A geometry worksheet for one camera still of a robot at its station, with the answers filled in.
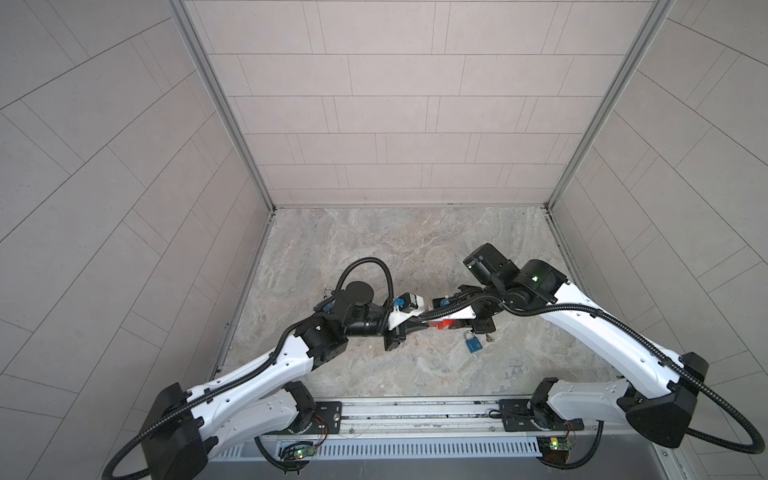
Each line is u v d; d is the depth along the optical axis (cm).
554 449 68
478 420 72
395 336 58
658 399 39
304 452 64
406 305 55
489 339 84
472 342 83
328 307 57
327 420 71
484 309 57
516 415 71
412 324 62
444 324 65
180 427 38
